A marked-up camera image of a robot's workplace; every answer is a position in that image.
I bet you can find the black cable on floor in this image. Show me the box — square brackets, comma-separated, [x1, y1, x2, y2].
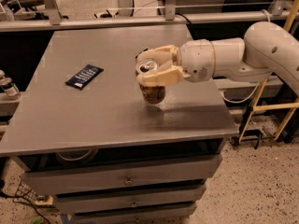
[0, 179, 50, 224]

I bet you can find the small bottle at left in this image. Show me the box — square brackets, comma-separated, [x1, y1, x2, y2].
[0, 70, 21, 100]

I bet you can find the crushed orange soda can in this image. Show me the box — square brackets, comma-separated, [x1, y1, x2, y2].
[135, 58, 165, 105]

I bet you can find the grey drawer cabinet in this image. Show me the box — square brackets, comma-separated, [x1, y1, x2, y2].
[0, 25, 237, 224]

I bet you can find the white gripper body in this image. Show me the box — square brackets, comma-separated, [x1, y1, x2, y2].
[179, 39, 215, 82]

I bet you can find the brown chocolate bar packet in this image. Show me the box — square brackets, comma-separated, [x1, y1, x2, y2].
[135, 48, 149, 61]

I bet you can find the white cable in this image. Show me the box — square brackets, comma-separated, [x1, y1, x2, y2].
[221, 8, 274, 105]

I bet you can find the yellow wheeled cart frame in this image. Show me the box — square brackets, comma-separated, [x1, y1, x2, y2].
[231, 0, 299, 149]

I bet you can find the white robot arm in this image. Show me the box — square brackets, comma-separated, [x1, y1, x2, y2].
[136, 21, 299, 94]

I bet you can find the dark blue snack packet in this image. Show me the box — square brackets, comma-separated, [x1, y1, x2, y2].
[65, 64, 104, 90]

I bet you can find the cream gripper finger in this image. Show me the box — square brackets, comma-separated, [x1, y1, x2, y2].
[136, 66, 191, 87]
[136, 45, 178, 67]

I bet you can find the metal guard rail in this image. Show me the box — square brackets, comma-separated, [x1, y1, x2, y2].
[1, 0, 298, 32]

